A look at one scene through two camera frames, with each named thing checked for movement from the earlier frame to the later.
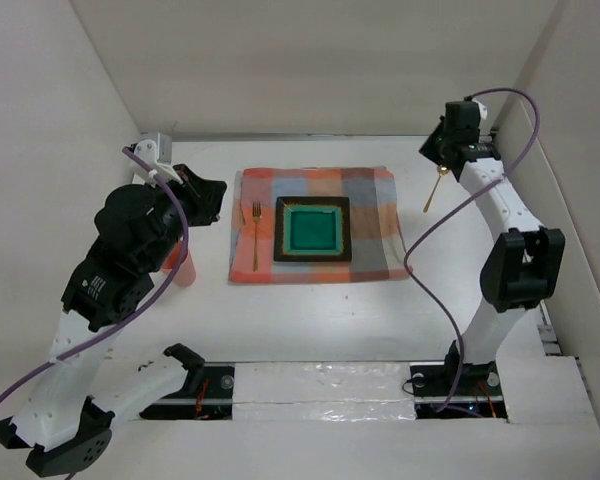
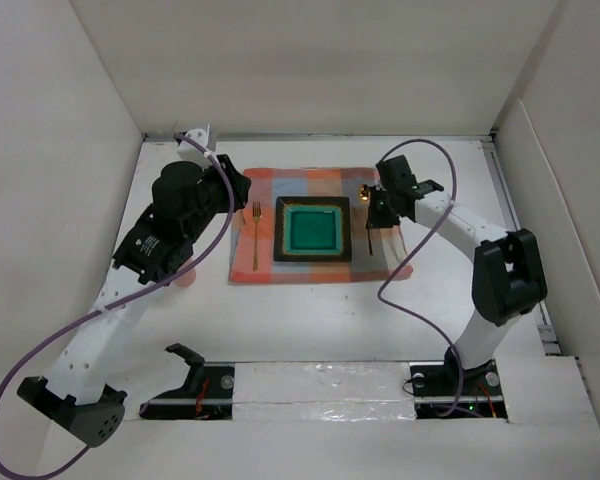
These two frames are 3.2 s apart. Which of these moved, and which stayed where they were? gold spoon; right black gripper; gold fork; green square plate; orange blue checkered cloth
Moved: right black gripper; gold spoon
Stayed: orange blue checkered cloth; green square plate; gold fork
